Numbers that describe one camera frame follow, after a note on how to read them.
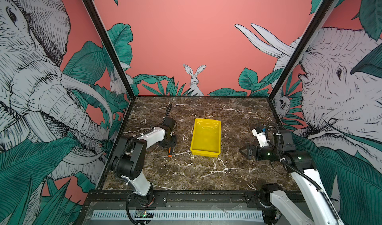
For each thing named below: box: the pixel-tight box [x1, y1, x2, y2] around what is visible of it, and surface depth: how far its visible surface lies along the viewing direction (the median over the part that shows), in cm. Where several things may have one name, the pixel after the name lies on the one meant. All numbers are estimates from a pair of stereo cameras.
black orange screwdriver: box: [167, 145, 173, 158], surface depth 90 cm
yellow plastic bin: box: [190, 118, 222, 158], surface depth 97 cm
